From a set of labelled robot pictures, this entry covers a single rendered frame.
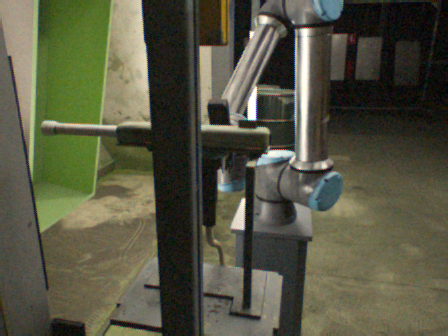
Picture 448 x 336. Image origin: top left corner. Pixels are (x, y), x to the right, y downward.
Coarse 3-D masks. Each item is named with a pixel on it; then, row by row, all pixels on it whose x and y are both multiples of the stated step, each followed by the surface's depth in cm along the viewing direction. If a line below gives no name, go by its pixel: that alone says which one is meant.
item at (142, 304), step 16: (144, 272) 83; (272, 272) 83; (144, 288) 78; (272, 288) 78; (128, 304) 73; (144, 304) 73; (160, 304) 73; (208, 304) 73; (224, 304) 73; (272, 304) 73; (112, 320) 69; (128, 320) 68; (144, 320) 68; (160, 320) 68; (208, 320) 68; (224, 320) 68; (240, 320) 68; (256, 320) 68; (272, 320) 68
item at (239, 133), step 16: (48, 128) 76; (64, 128) 76; (80, 128) 75; (96, 128) 74; (112, 128) 73; (128, 128) 71; (144, 128) 70; (208, 128) 68; (224, 128) 68; (240, 128) 68; (256, 128) 67; (128, 144) 72; (144, 144) 72; (208, 144) 68; (224, 144) 68; (240, 144) 67; (256, 144) 66; (208, 160) 70; (208, 176) 71; (208, 192) 72; (208, 208) 73; (208, 224) 74
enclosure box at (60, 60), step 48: (0, 0) 132; (48, 0) 188; (96, 0) 185; (48, 48) 197; (96, 48) 192; (48, 96) 205; (96, 96) 199; (48, 144) 214; (96, 144) 208; (48, 192) 209
